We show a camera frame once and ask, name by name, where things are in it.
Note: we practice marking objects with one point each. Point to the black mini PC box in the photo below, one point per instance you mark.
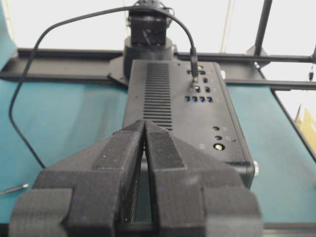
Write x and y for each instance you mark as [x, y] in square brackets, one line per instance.
[200, 113]

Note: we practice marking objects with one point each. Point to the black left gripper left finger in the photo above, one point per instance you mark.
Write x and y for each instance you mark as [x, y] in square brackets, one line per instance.
[86, 194]

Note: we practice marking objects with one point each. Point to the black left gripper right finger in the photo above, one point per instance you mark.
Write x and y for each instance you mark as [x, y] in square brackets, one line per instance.
[193, 194]

